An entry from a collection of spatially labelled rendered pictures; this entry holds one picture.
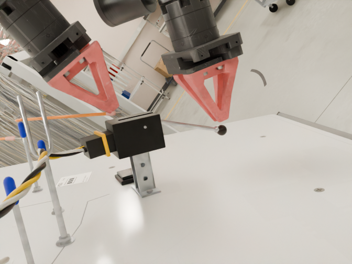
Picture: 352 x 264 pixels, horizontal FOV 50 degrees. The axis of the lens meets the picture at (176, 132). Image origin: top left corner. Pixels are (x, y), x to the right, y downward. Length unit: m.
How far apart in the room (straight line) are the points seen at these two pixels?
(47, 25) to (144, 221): 0.22
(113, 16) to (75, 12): 8.15
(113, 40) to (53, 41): 8.14
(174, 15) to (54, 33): 0.13
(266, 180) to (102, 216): 0.18
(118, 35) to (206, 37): 8.09
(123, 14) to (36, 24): 0.11
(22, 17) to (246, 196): 0.29
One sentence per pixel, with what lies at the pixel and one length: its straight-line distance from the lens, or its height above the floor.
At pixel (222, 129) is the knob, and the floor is 1.03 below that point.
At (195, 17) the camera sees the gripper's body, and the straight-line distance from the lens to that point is 0.44.
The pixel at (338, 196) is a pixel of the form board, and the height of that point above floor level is 0.95.
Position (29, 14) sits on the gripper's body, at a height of 1.29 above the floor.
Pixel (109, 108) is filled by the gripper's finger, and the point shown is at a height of 1.17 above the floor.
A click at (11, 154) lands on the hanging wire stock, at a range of 1.17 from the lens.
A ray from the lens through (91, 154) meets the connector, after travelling 0.42.
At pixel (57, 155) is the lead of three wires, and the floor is 1.19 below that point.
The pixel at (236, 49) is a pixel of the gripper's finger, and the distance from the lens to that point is 0.44.
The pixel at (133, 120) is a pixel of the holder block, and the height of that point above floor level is 1.14.
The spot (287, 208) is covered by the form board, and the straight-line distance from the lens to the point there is 0.37.
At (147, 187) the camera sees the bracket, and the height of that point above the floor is 1.08.
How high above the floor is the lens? 1.18
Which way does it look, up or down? 13 degrees down
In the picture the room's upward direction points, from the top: 58 degrees counter-clockwise
